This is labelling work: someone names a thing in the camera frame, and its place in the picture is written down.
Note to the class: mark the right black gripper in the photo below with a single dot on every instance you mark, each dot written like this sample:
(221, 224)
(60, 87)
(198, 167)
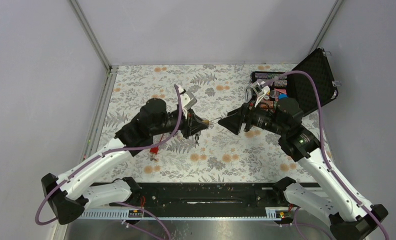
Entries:
(234, 122)

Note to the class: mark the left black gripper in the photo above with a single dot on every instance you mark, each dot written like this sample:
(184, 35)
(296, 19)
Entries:
(192, 125)

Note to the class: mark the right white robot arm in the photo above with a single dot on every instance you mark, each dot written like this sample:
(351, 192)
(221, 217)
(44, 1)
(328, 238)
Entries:
(347, 213)

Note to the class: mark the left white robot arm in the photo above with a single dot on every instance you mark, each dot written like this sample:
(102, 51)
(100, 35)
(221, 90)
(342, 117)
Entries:
(69, 194)

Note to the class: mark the floral tablecloth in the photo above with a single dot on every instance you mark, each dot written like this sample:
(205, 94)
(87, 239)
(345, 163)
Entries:
(219, 155)

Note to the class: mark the blue poker chip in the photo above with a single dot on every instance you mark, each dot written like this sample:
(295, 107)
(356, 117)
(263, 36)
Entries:
(282, 96)

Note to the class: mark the black poker chip case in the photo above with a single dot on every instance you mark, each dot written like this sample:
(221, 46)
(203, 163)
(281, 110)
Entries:
(299, 87)

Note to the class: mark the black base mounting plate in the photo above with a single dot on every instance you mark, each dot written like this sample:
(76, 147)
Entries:
(209, 200)

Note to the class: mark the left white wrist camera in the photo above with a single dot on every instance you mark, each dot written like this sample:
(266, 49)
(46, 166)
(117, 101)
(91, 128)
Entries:
(188, 100)

